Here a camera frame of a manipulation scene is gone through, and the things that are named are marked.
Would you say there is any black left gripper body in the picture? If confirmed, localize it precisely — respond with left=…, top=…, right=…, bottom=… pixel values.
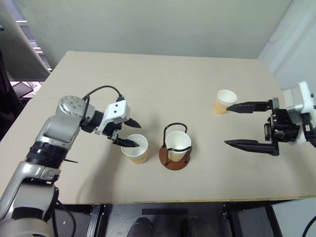
left=102, top=120, right=124, bottom=142

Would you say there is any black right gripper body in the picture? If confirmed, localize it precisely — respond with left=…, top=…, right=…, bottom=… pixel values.
left=263, top=97, right=301, bottom=144

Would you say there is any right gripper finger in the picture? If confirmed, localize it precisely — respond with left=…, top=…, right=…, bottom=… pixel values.
left=226, top=100, right=272, bottom=115
left=224, top=139, right=280, bottom=157

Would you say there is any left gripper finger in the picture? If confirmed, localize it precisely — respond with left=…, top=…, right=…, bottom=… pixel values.
left=112, top=136, right=141, bottom=149
left=123, top=118, right=142, bottom=129

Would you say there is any white and tan paper cup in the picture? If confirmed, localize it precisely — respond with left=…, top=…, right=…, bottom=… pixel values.
left=120, top=133, right=150, bottom=165
left=213, top=89, right=238, bottom=116
left=164, top=131, right=193, bottom=162

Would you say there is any black tape strip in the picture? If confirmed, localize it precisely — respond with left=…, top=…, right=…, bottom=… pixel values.
left=141, top=208, right=189, bottom=216

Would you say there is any white box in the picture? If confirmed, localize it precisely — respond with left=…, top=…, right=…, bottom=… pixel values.
left=270, top=197, right=316, bottom=237

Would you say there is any dark rounded shape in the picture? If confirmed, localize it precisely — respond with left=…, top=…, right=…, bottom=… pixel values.
left=126, top=216, right=154, bottom=237

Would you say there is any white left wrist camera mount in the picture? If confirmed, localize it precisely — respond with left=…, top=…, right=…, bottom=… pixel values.
left=95, top=99, right=130, bottom=135

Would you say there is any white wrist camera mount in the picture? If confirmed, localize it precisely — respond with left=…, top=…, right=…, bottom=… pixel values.
left=95, top=99, right=130, bottom=135
left=282, top=81, right=316, bottom=147

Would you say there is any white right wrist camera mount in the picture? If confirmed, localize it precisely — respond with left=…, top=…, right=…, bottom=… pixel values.
left=282, top=81, right=316, bottom=147

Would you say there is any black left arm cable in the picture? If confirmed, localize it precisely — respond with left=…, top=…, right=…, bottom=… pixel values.
left=82, top=85, right=124, bottom=102

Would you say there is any wire cup holder brown base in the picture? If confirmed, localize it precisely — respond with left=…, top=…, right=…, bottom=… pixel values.
left=158, top=122, right=193, bottom=171

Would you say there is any black table frame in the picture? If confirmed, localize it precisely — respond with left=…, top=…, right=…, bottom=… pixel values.
left=56, top=200, right=284, bottom=237

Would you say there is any thin black floor cable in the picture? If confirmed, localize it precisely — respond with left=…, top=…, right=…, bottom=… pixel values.
left=303, top=214, right=316, bottom=237

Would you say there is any black body cable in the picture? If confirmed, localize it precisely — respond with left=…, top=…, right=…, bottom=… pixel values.
left=54, top=187, right=76, bottom=237

